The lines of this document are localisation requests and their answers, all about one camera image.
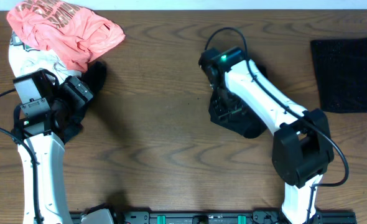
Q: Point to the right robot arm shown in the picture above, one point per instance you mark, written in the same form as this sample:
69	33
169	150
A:
246	102

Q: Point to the white printed shirt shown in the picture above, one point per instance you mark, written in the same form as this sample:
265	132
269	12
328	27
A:
24	59

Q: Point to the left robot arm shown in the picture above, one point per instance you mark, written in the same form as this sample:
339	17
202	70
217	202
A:
40	122

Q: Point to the coral pink printed shirt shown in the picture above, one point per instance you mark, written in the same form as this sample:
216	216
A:
76	34

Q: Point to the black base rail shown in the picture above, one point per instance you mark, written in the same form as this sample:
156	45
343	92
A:
107	214

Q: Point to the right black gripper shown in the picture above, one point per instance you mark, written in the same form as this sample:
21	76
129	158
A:
221	111

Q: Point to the black fabric storage container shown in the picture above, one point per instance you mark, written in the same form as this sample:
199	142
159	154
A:
340	67

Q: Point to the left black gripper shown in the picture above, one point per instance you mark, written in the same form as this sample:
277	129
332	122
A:
82	89

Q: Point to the black t-shirt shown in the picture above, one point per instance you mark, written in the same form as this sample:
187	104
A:
249	126

